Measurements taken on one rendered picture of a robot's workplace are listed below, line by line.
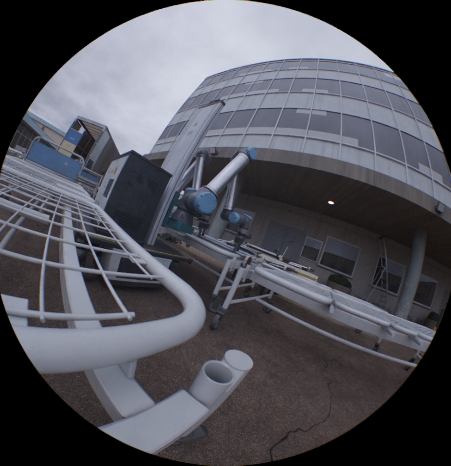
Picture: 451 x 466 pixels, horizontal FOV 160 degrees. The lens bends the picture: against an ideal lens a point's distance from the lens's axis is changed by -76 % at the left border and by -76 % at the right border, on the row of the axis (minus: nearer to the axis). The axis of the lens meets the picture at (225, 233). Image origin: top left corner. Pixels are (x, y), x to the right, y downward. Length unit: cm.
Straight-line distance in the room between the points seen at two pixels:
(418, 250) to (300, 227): 528
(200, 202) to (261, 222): 707
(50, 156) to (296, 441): 256
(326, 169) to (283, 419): 482
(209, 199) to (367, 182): 439
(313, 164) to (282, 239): 397
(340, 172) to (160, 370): 493
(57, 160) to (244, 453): 234
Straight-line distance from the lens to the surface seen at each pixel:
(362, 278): 778
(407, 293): 644
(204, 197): 105
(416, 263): 660
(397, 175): 609
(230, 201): 143
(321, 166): 487
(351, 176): 484
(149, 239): 126
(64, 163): 202
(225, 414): 71
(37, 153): 207
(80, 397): 63
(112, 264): 102
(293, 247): 740
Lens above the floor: 58
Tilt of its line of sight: 2 degrees up
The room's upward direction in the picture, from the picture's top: 23 degrees clockwise
